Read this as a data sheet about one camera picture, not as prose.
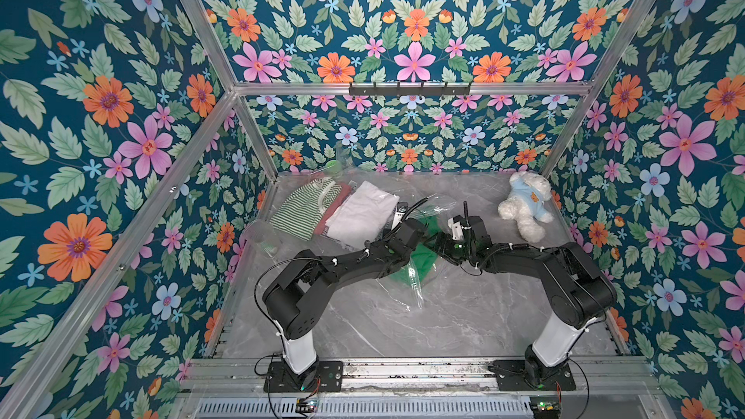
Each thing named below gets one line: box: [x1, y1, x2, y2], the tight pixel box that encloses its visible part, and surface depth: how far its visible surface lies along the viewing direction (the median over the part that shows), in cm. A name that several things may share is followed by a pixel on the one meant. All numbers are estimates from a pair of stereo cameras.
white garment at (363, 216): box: [324, 180, 400, 250], surface depth 101 cm
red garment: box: [314, 182, 353, 235], surface depth 105 cm
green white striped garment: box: [268, 178, 343, 242], surface depth 105 cm
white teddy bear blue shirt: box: [497, 170, 555, 243], surface depth 103 cm
